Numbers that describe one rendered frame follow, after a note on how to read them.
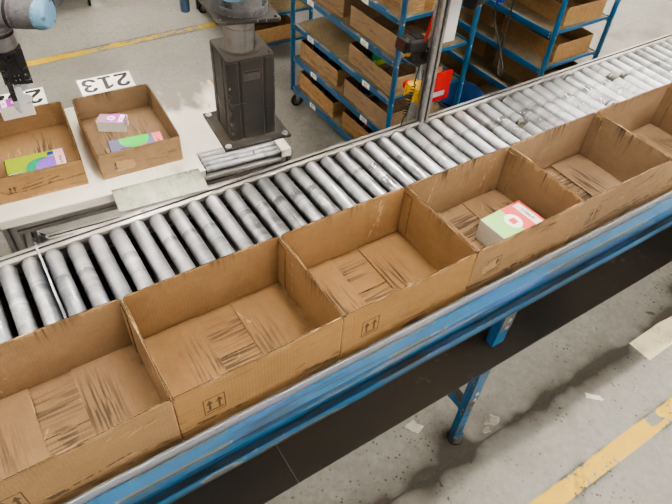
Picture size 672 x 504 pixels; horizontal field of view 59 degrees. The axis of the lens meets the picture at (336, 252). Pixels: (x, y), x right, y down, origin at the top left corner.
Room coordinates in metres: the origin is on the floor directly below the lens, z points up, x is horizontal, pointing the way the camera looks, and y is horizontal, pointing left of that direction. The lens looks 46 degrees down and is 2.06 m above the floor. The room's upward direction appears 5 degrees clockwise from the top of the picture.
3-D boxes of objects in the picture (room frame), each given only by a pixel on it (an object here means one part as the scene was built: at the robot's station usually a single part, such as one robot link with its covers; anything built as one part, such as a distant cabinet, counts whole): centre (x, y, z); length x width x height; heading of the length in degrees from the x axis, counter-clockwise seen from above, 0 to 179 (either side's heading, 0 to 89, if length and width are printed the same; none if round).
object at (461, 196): (1.26, -0.42, 0.96); 0.39 x 0.29 x 0.17; 126
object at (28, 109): (1.66, 1.10, 0.92); 0.10 x 0.06 x 0.05; 122
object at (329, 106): (3.20, 0.07, 0.19); 0.40 x 0.30 x 0.10; 34
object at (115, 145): (1.69, 0.73, 0.78); 0.19 x 0.14 x 0.02; 118
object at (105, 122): (1.83, 0.86, 0.78); 0.10 x 0.06 x 0.05; 95
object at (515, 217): (1.26, -0.49, 0.92); 0.16 x 0.11 x 0.07; 129
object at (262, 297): (0.80, 0.21, 0.96); 0.39 x 0.29 x 0.17; 126
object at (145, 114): (1.77, 0.79, 0.80); 0.38 x 0.28 x 0.10; 32
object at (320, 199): (1.49, 0.03, 0.72); 0.52 x 0.05 x 0.05; 36
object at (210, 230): (1.27, 0.34, 0.72); 0.52 x 0.05 x 0.05; 36
